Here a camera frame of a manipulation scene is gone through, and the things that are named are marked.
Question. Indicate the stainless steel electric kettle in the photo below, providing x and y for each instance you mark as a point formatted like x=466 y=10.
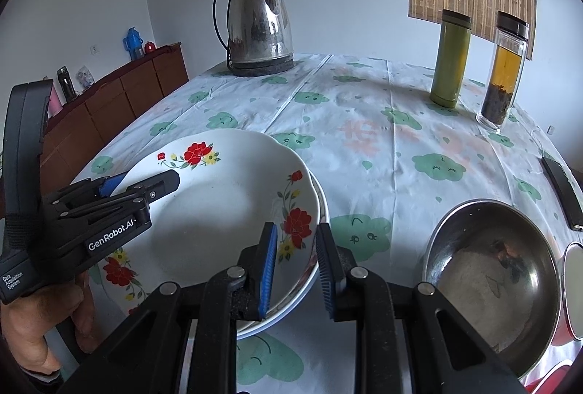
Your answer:
x=259 y=25

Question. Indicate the black kettle base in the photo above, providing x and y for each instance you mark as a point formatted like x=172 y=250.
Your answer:
x=262 y=70

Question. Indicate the black drink bottle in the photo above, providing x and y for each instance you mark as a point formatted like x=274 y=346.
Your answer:
x=67 y=84

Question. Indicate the pink plastic bowl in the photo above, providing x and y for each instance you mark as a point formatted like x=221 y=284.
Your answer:
x=553 y=371

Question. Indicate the blue water bottle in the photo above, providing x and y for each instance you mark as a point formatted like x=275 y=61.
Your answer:
x=133 y=44

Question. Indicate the pink thermos flask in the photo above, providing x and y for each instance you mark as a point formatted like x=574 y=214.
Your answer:
x=55 y=105

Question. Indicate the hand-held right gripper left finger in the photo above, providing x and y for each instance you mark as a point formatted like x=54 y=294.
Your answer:
x=268 y=271

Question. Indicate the person's left hand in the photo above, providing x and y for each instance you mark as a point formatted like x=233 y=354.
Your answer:
x=32 y=325

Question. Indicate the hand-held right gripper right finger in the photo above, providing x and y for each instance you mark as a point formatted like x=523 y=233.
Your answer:
x=325 y=271

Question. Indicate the green thermos bottle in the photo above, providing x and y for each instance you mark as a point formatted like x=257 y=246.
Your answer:
x=450 y=61

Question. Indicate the small red apple ornament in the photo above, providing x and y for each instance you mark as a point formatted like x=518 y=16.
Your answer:
x=149 y=48

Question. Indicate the red flower plate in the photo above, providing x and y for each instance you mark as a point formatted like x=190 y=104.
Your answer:
x=218 y=212

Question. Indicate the stainless steel bowl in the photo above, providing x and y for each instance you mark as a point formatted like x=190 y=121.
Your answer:
x=492 y=275

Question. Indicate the black smartphone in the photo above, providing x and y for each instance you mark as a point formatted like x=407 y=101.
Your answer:
x=564 y=193

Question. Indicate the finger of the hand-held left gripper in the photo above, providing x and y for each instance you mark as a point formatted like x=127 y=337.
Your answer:
x=159 y=184
x=111 y=185

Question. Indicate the white enamel bowl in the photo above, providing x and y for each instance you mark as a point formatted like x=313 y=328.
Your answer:
x=576 y=284

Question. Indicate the brown wooden sideboard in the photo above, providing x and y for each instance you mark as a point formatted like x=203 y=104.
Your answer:
x=118 y=102

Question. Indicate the blue patterned plate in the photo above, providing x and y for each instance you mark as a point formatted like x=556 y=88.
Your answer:
x=298 y=304

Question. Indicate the glass tea bottle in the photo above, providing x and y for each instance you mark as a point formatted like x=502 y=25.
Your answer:
x=503 y=75

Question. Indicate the clear plastic bag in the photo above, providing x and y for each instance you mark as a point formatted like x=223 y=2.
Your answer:
x=84 y=76

